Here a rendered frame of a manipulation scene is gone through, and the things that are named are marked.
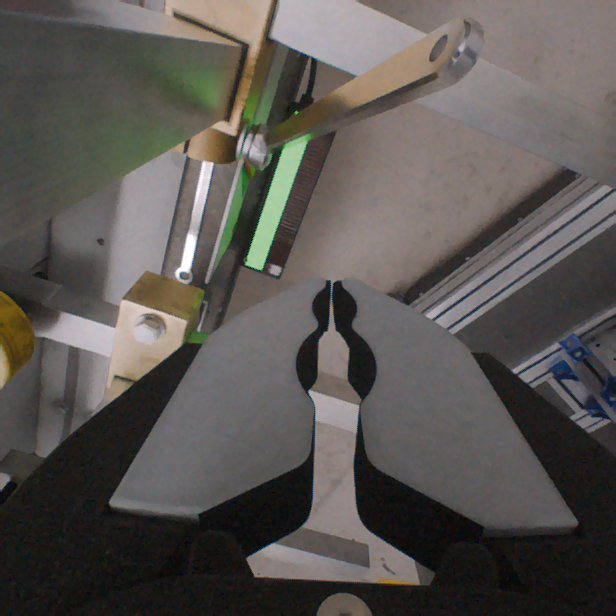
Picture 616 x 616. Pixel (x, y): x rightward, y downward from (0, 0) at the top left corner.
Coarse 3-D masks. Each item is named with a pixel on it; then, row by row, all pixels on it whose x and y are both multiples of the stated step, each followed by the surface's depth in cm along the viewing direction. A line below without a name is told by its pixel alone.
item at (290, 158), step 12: (300, 144) 39; (288, 156) 40; (300, 156) 40; (288, 168) 41; (276, 180) 41; (288, 180) 41; (276, 192) 42; (288, 192) 42; (276, 204) 42; (264, 216) 43; (276, 216) 43; (264, 228) 44; (264, 240) 44; (252, 252) 45; (264, 252) 45; (252, 264) 46
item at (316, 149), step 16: (320, 144) 39; (304, 160) 40; (320, 160) 40; (304, 176) 41; (304, 192) 42; (288, 208) 42; (304, 208) 42; (288, 224) 43; (288, 240) 44; (272, 256) 45; (272, 272) 46
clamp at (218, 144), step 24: (168, 0) 20; (192, 0) 20; (216, 0) 20; (240, 0) 20; (264, 0) 20; (216, 24) 21; (240, 24) 21; (264, 24) 21; (264, 48) 22; (240, 72) 22; (264, 72) 25; (240, 96) 22; (240, 120) 23; (192, 144) 24; (216, 144) 24
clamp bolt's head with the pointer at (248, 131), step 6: (246, 126) 25; (252, 126) 25; (246, 132) 25; (252, 132) 25; (240, 138) 25; (246, 138) 25; (240, 144) 25; (246, 144) 25; (240, 150) 25; (246, 150) 25; (240, 156) 26; (246, 156) 26; (270, 156) 25; (252, 168) 34; (252, 174) 36
